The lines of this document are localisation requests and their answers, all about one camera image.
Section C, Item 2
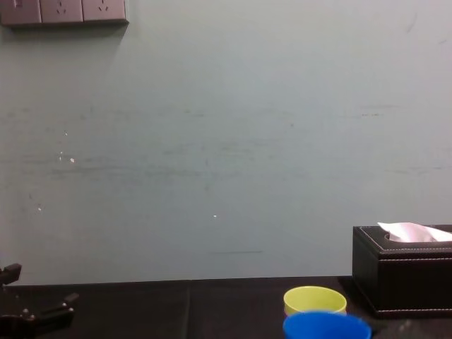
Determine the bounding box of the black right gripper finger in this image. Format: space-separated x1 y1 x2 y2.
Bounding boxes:
372 319 452 339

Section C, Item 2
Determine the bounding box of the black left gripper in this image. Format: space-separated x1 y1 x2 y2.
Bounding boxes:
0 263 81 339

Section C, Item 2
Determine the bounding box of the black leather tissue box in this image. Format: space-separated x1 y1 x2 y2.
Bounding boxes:
352 223 452 321

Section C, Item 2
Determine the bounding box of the blue plastic cup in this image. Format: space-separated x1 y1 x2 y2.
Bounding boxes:
282 311 373 339

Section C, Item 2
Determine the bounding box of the white tissue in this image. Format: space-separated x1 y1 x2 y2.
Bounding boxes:
376 221 452 244

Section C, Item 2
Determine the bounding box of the yellow-green plastic cup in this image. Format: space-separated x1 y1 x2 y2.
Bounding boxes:
282 285 347 317

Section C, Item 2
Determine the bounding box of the black table cloth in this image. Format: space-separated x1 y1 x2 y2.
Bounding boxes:
0 276 452 339

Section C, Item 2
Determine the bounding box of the grey wall socket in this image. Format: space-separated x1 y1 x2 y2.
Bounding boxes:
40 0 84 23
81 0 127 22
0 0 42 25

